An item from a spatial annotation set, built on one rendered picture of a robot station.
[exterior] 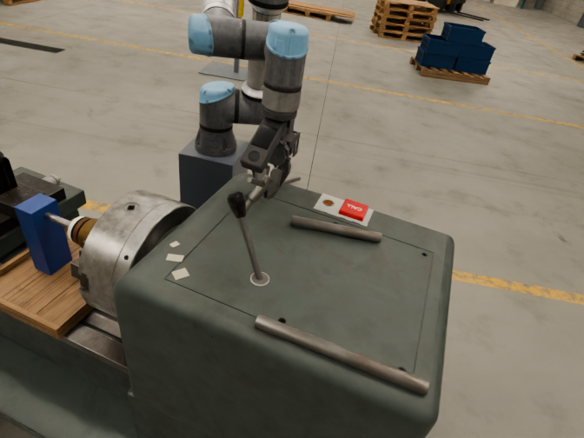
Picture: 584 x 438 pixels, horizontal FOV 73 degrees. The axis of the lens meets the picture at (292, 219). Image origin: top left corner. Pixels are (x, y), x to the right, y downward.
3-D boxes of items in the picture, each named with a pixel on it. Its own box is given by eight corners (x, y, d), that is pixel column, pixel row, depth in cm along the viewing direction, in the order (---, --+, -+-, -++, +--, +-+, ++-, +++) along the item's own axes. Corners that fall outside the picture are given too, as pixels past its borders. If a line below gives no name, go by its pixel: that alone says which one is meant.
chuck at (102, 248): (196, 261, 120) (188, 176, 99) (125, 346, 98) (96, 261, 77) (170, 250, 122) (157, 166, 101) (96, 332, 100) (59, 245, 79)
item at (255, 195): (239, 221, 86) (272, 179, 84) (231, 215, 86) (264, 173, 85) (242, 221, 88) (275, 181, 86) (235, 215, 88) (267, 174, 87)
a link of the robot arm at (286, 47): (307, 22, 75) (315, 32, 68) (298, 80, 82) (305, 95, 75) (265, 16, 74) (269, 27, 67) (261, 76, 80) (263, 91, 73)
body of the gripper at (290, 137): (298, 156, 90) (306, 105, 83) (283, 172, 83) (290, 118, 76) (267, 147, 92) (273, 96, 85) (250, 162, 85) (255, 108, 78)
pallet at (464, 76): (470, 71, 749) (488, 26, 702) (487, 85, 685) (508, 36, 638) (409, 63, 739) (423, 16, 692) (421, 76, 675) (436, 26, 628)
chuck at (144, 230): (206, 265, 119) (200, 181, 98) (137, 351, 97) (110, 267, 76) (196, 261, 120) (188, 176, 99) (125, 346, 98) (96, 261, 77)
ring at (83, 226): (121, 217, 103) (92, 207, 105) (94, 237, 95) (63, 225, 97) (125, 245, 108) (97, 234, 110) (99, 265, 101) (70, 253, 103)
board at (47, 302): (150, 256, 129) (149, 248, 127) (59, 340, 101) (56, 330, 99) (76, 227, 136) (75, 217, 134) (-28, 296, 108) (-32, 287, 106)
